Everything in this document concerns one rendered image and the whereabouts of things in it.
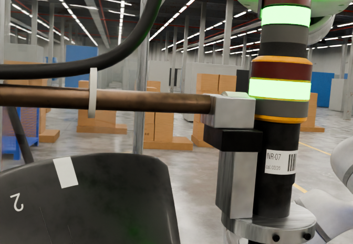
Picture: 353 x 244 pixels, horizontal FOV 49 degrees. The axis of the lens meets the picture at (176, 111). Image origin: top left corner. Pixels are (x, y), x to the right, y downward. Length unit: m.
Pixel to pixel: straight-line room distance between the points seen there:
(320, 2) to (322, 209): 0.67
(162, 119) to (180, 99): 7.58
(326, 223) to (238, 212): 0.70
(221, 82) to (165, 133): 1.69
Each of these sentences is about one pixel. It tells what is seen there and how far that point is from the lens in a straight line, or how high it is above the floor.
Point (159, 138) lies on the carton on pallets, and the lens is 7.90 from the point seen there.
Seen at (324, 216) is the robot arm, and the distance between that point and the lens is 0.97.
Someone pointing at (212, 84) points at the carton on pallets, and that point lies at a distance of 8.40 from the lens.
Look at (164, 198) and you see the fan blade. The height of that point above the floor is 1.41.
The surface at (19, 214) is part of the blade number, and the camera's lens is 0.37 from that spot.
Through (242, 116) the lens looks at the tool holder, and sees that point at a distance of 0.27.
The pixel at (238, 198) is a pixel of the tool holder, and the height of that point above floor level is 1.45.
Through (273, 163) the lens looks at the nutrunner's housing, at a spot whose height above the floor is 1.48.
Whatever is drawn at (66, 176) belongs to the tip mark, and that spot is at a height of 1.43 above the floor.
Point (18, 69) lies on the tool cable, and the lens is 0.25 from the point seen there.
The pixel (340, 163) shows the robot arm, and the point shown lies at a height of 1.35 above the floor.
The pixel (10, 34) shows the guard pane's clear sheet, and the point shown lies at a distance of 1.08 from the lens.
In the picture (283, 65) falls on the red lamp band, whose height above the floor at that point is 1.55.
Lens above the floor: 1.53
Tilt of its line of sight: 6 degrees down
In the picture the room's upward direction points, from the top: 4 degrees clockwise
